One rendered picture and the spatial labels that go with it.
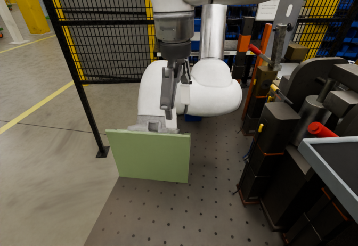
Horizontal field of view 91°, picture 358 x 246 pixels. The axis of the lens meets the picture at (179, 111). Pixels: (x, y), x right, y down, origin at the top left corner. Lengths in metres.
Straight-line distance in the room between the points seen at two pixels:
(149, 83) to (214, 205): 0.49
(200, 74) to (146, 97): 0.21
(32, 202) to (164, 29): 1.67
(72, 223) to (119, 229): 0.93
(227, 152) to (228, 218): 0.29
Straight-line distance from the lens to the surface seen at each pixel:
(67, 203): 1.71
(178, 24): 0.41
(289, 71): 1.00
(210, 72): 0.67
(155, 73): 0.65
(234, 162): 0.84
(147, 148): 0.62
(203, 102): 0.64
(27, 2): 7.63
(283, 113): 0.49
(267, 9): 1.37
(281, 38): 0.79
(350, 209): 0.26
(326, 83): 0.51
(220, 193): 0.74
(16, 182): 2.07
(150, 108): 0.63
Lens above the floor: 1.33
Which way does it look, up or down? 36 degrees down
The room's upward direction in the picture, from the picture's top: straight up
